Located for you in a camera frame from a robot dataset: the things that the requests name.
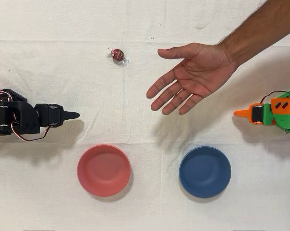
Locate white tablecloth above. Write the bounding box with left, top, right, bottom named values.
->
left=0, top=0, right=290, bottom=231

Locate person's open hand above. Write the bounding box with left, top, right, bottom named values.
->
left=146, top=42, right=238, bottom=116

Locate long striped arm cable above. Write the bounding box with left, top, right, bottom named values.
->
left=0, top=88, right=17, bottom=103

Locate person's bare forearm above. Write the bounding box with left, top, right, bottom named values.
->
left=216, top=0, right=290, bottom=68

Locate blue bowl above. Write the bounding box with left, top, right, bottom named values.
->
left=178, top=146, right=232, bottom=199

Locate pink bowl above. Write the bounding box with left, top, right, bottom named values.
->
left=77, top=143, right=132, bottom=197

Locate red candy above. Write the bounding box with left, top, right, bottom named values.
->
left=105, top=47, right=129, bottom=67

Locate black gripper servo cable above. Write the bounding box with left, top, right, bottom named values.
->
left=11, top=119, right=51, bottom=142

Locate orange arm servo cable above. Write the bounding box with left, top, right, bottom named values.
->
left=260, top=90, right=290, bottom=109

